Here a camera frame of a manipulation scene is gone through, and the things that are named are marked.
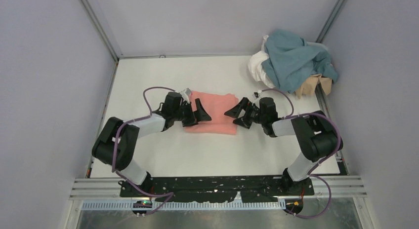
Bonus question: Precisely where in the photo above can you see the pink t-shirt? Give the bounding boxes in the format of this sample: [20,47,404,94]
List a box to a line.
[184,91,239,135]

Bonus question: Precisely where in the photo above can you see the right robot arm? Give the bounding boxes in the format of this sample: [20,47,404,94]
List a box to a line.
[224,97,343,195]

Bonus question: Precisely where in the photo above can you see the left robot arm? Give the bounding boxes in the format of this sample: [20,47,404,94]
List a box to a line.
[91,89,212,197]

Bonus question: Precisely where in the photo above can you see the beige t-shirt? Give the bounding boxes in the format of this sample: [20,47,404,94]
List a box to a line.
[295,74,333,99]

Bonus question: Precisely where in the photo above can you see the white t-shirt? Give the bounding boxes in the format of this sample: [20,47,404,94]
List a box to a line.
[248,35,275,88]

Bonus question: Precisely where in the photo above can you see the blue t-shirt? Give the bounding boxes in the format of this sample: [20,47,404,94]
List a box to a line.
[261,29,338,93]

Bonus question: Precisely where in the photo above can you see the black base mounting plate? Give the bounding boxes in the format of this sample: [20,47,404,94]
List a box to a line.
[119,175,314,203]

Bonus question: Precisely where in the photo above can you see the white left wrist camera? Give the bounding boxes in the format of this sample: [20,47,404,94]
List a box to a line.
[178,88,192,104]

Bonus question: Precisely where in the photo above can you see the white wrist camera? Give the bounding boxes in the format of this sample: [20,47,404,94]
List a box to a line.
[178,88,192,104]
[252,90,262,100]

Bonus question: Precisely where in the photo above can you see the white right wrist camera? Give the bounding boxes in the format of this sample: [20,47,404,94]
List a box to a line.
[252,90,262,100]

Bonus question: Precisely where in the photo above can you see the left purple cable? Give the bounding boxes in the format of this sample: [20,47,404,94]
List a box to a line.
[111,86,175,216]

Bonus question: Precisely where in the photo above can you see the purple cable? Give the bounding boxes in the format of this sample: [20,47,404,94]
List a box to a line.
[111,86,175,216]
[255,88,343,220]

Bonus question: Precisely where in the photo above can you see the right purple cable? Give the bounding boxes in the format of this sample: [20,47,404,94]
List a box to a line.
[255,88,343,220]

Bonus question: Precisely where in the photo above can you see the right aluminium corner post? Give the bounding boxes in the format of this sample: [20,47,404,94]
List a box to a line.
[316,0,348,43]

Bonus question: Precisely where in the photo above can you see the aluminium corner post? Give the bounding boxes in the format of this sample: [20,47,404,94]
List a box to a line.
[316,0,348,43]
[79,0,119,63]

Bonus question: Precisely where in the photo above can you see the white slotted cable duct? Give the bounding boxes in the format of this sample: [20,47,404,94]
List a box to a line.
[81,199,286,211]

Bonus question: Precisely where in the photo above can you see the left aluminium corner post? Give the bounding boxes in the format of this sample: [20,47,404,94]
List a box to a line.
[79,0,119,63]

